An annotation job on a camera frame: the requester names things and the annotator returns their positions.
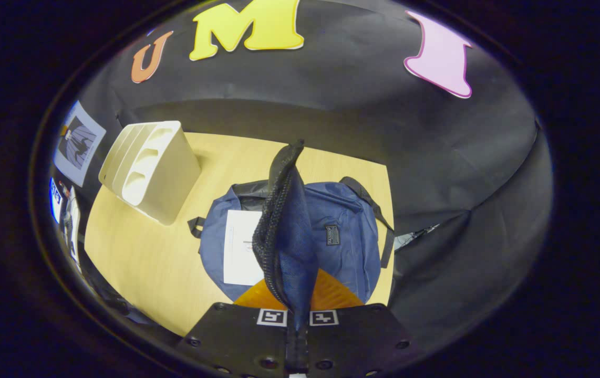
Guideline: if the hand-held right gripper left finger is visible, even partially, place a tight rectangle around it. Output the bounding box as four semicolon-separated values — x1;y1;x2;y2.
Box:
175;277;299;378

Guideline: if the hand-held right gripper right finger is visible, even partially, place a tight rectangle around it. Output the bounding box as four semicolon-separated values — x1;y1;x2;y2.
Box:
299;268;422;378

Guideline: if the blue schoolbag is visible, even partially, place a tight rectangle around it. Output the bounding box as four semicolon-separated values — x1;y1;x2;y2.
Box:
188;139;396;330

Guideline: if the white cover book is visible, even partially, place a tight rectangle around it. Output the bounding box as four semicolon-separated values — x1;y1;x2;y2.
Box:
223;210;267;287

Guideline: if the white bookshelf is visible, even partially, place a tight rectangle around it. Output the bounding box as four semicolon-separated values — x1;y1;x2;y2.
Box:
99;121;202;226

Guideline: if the grey cover book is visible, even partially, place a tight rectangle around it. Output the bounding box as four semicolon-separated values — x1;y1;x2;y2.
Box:
52;100;107;188

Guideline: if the black backdrop cloth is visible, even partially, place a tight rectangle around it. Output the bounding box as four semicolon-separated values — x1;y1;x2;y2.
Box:
50;0;553;358

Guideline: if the wall poster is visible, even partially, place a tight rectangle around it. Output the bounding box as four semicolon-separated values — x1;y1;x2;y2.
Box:
48;176;83;275

